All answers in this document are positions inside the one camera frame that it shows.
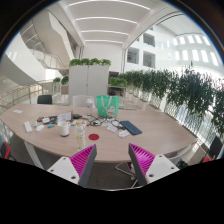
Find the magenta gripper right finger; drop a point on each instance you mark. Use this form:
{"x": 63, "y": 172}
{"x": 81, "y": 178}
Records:
{"x": 149, "y": 167}

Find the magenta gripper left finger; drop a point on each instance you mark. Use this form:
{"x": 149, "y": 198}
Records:
{"x": 76, "y": 168}

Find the clear water bottle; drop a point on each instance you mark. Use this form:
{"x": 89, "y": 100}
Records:
{"x": 89, "y": 106}

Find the red round coaster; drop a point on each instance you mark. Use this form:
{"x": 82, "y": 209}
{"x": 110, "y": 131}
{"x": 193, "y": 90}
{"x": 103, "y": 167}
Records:
{"x": 93, "y": 136}

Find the dark blue tablet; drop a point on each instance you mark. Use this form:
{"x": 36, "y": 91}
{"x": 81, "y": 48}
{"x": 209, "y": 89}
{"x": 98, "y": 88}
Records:
{"x": 130, "y": 127}

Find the white small box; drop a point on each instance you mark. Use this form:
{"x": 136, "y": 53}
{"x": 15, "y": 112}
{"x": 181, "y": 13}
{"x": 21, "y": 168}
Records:
{"x": 124, "y": 134}

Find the clear plastic drink bottle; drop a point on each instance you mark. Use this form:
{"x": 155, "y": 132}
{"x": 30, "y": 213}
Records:
{"x": 80, "y": 135}

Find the white mug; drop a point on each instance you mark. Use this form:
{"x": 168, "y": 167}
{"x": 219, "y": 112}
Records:
{"x": 63, "y": 127}

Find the open notebook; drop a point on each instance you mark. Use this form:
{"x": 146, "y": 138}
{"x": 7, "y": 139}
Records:
{"x": 66, "y": 116}

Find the white power strip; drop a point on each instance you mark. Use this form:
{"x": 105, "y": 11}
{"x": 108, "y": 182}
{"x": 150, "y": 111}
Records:
{"x": 28, "y": 127}

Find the white chair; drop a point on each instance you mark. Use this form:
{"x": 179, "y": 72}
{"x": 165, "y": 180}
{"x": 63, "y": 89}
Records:
{"x": 80, "y": 100}

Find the green tote bag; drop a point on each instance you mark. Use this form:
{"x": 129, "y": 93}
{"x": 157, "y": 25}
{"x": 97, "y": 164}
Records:
{"x": 107, "y": 106}

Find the red chair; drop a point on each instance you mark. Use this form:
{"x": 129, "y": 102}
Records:
{"x": 5, "y": 151}

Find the black office chair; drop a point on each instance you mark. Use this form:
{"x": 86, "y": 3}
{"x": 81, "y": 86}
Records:
{"x": 44, "y": 99}

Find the hedge plant row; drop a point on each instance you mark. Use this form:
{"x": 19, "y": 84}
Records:
{"x": 198, "y": 93}

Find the white cabinet with plants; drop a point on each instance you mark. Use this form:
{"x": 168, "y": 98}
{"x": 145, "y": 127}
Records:
{"x": 88, "y": 77}

